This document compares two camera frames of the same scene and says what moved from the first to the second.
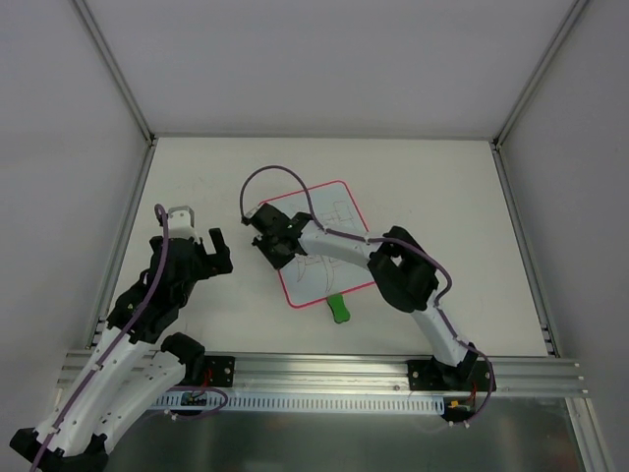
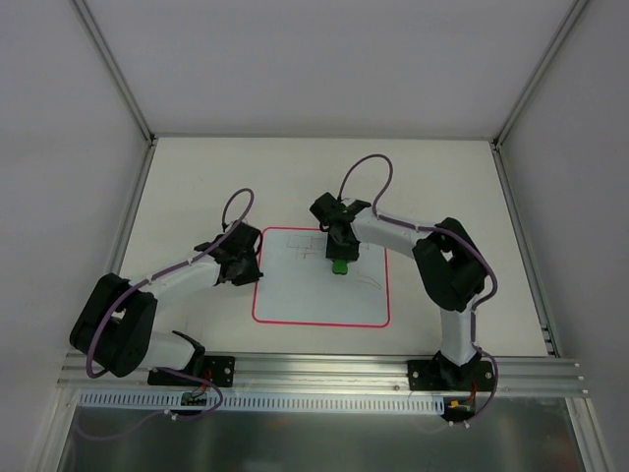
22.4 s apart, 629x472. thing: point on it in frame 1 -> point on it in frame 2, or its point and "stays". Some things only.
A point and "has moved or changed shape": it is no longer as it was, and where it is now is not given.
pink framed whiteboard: (309, 279) has moved or changed shape
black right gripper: (270, 236) -> (341, 252)
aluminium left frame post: (117, 73) stays
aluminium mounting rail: (356, 375) stays
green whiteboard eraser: (338, 308) -> (339, 265)
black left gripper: (204, 253) -> (247, 274)
